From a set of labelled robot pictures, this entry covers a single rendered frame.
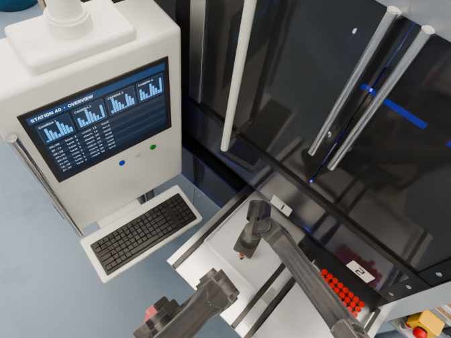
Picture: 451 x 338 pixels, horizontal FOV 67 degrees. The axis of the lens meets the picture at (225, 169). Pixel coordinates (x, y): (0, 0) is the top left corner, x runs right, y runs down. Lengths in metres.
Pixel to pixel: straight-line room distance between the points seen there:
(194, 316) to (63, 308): 1.63
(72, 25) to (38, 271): 1.73
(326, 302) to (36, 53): 0.84
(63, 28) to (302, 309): 1.11
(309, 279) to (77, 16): 0.80
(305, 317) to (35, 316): 1.52
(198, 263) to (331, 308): 0.60
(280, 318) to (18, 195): 1.90
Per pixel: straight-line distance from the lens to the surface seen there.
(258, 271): 1.31
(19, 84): 0.87
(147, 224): 1.41
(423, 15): 0.68
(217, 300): 0.73
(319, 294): 0.86
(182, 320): 0.66
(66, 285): 2.28
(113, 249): 1.39
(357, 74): 0.70
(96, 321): 2.20
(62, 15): 0.87
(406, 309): 1.32
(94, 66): 0.89
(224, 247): 1.32
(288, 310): 1.31
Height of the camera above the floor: 2.13
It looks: 58 degrees down
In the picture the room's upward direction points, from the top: 11 degrees clockwise
